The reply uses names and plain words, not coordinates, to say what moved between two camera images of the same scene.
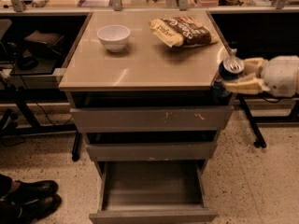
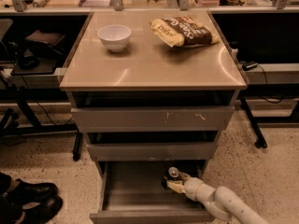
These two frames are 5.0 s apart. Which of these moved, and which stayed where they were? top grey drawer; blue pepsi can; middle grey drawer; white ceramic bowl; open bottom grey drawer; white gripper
Moved: blue pepsi can; white gripper
Stayed: middle grey drawer; top grey drawer; white ceramic bowl; open bottom grey drawer
